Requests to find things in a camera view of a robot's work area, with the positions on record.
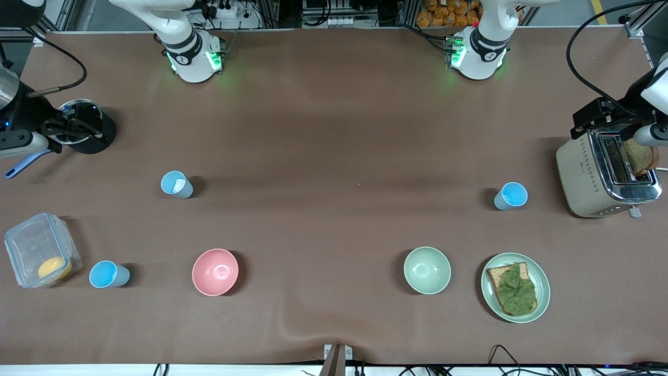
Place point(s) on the aluminium frame profile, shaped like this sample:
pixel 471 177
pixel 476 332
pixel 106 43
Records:
pixel 68 13
pixel 639 23

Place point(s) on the toast slice with crust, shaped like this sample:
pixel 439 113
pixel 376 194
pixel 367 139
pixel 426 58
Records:
pixel 496 274

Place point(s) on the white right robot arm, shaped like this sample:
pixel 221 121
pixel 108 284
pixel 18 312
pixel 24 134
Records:
pixel 190 57

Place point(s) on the brown table cloth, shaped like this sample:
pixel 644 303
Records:
pixel 334 219

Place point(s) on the brown bread slice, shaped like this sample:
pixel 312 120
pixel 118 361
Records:
pixel 642 159

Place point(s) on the pink bowl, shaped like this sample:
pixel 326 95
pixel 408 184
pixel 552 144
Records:
pixel 215 271

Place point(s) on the beige chrome toaster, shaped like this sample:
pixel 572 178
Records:
pixel 579 177

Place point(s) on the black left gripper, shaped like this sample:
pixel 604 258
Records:
pixel 632 101

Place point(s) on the metal mounting bracket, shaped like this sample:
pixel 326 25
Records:
pixel 327 352

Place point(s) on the brown camera post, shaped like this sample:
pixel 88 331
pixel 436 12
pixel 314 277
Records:
pixel 334 365

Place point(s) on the white power strip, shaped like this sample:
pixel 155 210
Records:
pixel 227 11
pixel 342 22

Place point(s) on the orange snack packs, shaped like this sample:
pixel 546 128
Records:
pixel 443 15

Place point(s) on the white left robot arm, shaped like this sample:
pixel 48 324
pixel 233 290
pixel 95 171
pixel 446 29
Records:
pixel 480 57

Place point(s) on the green lettuce leaf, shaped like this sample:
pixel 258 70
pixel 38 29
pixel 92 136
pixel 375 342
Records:
pixel 516 292

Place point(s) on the glass lid blue knob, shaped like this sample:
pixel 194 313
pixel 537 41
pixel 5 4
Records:
pixel 86 110

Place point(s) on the green plate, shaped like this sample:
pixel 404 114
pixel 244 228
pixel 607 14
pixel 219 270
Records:
pixel 493 308

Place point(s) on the blue cup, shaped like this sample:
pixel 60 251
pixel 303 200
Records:
pixel 104 274
pixel 514 196
pixel 175 185

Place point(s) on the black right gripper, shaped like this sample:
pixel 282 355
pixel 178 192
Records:
pixel 26 114

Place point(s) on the green bowl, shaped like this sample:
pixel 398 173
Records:
pixel 427 270

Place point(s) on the clear plastic container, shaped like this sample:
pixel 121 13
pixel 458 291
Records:
pixel 31 245

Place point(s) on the yellow round food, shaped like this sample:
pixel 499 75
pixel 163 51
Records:
pixel 52 269

